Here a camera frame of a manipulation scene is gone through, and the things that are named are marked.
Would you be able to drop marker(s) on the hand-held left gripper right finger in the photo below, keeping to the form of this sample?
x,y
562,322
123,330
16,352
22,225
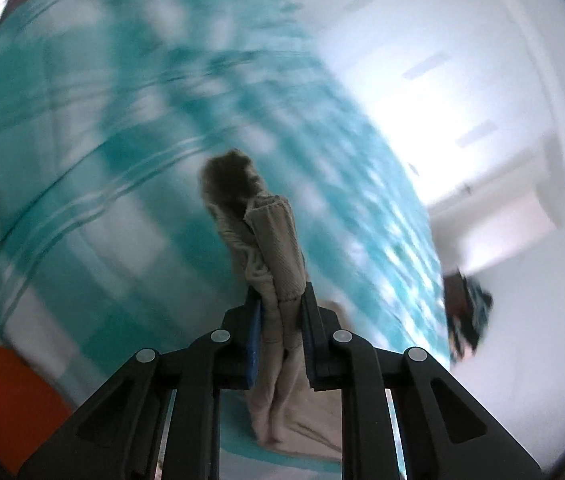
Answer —
x,y
308,352

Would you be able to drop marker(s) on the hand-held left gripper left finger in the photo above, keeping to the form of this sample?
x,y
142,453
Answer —
x,y
254,347

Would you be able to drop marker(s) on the beige pants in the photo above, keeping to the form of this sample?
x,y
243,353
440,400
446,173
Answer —
x,y
272,260

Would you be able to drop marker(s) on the dark wooden cabinet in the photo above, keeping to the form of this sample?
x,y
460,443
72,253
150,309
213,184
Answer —
x,y
454,305

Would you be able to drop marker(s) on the pile of clothes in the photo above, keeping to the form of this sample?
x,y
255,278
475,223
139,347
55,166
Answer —
x,y
477,315

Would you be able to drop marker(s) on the teal checked bed sheet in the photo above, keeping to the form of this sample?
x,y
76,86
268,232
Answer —
x,y
112,185

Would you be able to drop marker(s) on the orange cloth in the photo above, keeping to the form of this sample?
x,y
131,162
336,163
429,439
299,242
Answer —
x,y
7,400

